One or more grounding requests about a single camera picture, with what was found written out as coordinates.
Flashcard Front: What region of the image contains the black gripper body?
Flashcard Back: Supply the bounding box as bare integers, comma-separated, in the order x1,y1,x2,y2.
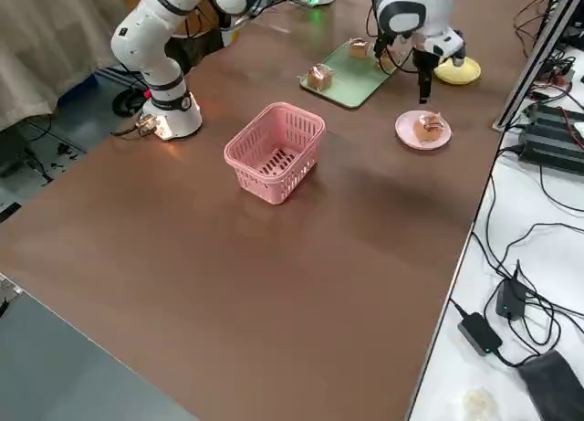
413,48,435,77
374,26,391,59

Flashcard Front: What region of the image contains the bread pack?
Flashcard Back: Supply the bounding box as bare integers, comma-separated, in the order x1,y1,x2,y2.
412,111,446,142
376,50,399,74
298,63,337,92
347,37,370,60

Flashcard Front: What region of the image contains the green plastic tray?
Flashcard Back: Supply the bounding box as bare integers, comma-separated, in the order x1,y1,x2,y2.
299,40,399,110

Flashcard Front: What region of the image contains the small pink plastic basket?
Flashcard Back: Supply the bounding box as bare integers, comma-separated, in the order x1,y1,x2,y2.
223,101,327,206

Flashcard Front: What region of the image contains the yellow plate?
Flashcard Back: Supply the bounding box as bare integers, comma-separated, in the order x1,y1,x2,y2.
431,58,483,86

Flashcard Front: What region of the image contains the white plate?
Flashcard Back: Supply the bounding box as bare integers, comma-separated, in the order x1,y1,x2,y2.
394,110,454,151

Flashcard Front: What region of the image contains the black power supply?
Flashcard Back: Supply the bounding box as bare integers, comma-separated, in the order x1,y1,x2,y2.
528,101,584,137
516,123,584,174

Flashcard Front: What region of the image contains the person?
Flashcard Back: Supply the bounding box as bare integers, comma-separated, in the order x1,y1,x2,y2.
163,0,229,73

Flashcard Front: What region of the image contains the black power adapter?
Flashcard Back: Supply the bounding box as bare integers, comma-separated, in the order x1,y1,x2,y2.
456,310,504,357
495,268,531,321

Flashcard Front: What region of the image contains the black fabric pouch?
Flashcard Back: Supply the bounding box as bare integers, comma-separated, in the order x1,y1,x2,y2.
518,349,584,421

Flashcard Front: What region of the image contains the beige curtain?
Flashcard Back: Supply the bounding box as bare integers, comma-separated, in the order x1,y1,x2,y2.
0,0,142,132

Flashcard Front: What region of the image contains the grey side table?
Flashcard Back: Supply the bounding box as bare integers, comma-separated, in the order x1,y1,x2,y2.
0,274,198,421

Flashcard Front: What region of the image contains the aluminium frame post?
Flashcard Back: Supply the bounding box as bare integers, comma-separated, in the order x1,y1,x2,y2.
491,0,584,133

